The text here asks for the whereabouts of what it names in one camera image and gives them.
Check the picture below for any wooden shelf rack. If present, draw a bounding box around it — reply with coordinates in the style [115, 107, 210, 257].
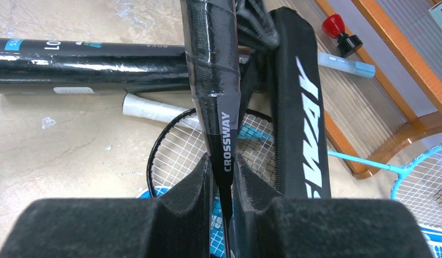
[315, 1, 442, 180]

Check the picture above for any black badminton racket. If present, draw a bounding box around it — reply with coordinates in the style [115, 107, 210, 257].
[180, 1, 241, 257]
[122, 94, 276, 197]

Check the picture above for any light blue strip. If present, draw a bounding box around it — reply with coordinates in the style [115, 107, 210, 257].
[318, 52, 376, 78]

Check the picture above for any blue racket bag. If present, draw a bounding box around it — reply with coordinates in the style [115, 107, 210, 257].
[137, 125, 275, 257]

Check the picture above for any black Crossway racket bag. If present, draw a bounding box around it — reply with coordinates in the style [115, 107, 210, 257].
[236, 1, 331, 198]

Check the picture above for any light blue badminton racket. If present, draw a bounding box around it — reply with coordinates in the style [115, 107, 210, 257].
[327, 143, 442, 229]

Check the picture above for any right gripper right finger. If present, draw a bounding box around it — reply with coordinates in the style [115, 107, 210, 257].
[232, 154, 433, 257]

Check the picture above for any red black small object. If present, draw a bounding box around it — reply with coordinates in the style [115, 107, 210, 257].
[322, 14, 363, 58]

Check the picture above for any black shuttlecock tube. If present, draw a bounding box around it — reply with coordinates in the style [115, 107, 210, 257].
[0, 38, 190, 95]

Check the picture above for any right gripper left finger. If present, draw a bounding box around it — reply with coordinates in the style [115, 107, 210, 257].
[0, 154, 211, 257]

